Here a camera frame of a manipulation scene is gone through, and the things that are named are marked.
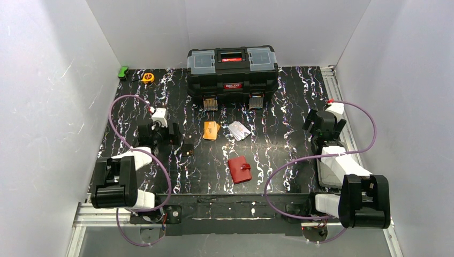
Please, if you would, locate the red leather card holder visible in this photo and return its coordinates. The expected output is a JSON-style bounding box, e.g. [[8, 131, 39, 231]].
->
[[228, 156, 252, 184]]

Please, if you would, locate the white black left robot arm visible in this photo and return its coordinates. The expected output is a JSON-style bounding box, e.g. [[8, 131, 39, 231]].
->
[[90, 122, 181, 211]]

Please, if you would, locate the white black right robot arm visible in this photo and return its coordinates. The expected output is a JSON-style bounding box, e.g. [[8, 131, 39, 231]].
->
[[303, 107, 391, 229]]

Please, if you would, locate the black VIP card stack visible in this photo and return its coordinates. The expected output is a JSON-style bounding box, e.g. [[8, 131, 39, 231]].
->
[[181, 135, 194, 157]]

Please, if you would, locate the silver credit card stack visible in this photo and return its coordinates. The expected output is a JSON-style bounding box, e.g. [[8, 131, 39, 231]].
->
[[228, 121, 251, 141]]

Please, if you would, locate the grey plastic case lid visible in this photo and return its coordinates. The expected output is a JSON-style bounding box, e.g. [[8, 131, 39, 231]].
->
[[317, 157, 345, 188]]

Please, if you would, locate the drill bit set case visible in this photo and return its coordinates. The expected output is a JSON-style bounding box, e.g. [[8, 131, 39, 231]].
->
[[203, 98, 218, 111]]

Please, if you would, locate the orange tape measure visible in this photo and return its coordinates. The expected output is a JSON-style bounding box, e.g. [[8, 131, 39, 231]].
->
[[141, 73, 155, 84]]

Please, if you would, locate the green small object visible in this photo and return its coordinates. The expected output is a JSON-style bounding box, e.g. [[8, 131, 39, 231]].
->
[[117, 66, 129, 80]]

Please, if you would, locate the black plastic toolbox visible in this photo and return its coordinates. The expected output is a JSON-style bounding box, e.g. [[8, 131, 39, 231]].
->
[[187, 45, 279, 105]]

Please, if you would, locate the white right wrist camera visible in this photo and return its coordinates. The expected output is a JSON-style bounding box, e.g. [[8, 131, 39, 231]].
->
[[324, 99, 345, 120]]

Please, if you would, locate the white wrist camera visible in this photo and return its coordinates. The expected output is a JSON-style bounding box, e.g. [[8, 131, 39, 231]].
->
[[149, 107, 168, 127], [324, 99, 345, 120]]

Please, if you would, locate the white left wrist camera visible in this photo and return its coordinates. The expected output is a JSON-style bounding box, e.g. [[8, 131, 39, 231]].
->
[[149, 107, 168, 127]]

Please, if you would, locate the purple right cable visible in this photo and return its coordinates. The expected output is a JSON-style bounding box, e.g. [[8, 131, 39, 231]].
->
[[264, 100, 377, 245]]

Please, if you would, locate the purple cable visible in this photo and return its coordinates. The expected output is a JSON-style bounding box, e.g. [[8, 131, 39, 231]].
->
[[108, 94, 173, 247], [264, 100, 377, 245]]

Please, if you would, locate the aluminium frame rail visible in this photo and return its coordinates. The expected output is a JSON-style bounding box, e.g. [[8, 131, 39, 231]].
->
[[321, 66, 404, 257]]

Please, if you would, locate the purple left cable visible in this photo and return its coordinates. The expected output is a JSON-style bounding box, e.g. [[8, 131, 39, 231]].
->
[[108, 94, 173, 247]]

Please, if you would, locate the black base rail with bracket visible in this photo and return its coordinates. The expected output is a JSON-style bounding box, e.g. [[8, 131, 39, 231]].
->
[[130, 194, 303, 236]]

